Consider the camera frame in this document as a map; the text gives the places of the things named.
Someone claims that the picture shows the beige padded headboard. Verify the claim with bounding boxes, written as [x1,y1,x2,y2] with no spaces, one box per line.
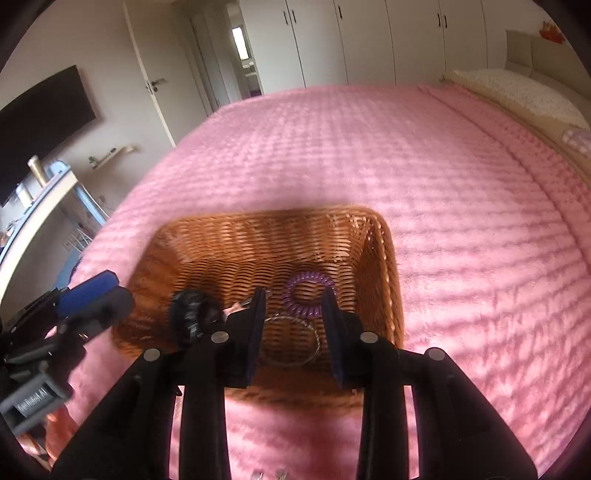
[505,30,591,118]

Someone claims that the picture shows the pink fluffy blanket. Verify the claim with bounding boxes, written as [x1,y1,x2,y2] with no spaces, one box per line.
[55,83,591,480]

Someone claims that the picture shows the black scrunchie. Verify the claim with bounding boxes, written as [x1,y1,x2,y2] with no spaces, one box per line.
[168,288,223,350]

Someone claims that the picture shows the dotted white pillow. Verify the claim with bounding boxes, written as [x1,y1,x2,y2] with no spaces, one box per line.
[450,68,585,128]

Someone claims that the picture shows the light blue chair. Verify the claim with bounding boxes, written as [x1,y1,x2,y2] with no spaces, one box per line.
[46,159,112,232]

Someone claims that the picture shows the purple spiral hair tie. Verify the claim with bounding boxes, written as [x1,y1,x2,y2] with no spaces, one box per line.
[281,272,336,319]

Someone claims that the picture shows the black wall television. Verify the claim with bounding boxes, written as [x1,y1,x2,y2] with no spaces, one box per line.
[0,65,100,208]

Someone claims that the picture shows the gold bottle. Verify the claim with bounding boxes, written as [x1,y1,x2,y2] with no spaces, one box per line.
[27,155,49,188]

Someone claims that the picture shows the silver bangle bracelet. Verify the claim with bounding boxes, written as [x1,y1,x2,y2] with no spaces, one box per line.
[260,314,324,370]

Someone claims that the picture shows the brown wicker basket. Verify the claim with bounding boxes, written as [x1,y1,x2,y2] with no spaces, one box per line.
[112,205,407,408]

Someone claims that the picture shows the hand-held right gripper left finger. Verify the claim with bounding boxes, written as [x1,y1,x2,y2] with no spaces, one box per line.
[51,287,269,480]

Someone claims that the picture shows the small wall shelf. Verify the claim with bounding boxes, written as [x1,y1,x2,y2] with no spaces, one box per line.
[88,145,137,169]

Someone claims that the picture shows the clear plastic pouch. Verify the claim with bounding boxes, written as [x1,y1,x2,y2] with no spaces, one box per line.
[562,128,591,156]

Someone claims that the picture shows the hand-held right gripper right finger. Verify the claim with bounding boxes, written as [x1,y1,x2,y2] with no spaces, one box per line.
[321,288,539,480]

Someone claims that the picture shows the pink hair clip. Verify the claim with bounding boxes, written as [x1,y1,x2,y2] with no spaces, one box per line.
[223,299,254,322]

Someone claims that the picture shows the white room door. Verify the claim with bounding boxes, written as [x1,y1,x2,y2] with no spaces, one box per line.
[124,0,209,148]

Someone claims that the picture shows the white wardrobe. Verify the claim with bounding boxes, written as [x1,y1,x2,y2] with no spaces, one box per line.
[238,0,548,89]

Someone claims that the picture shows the orange toy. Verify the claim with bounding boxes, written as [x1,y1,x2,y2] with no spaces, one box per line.
[537,20,565,45]

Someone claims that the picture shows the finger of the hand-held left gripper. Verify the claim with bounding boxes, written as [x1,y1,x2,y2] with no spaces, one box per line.
[55,270,136,339]

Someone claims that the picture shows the white desk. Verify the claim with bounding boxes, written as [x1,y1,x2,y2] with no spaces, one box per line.
[0,165,82,308]

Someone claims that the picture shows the beige bed sheet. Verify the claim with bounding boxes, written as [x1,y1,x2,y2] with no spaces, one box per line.
[442,73,591,183]

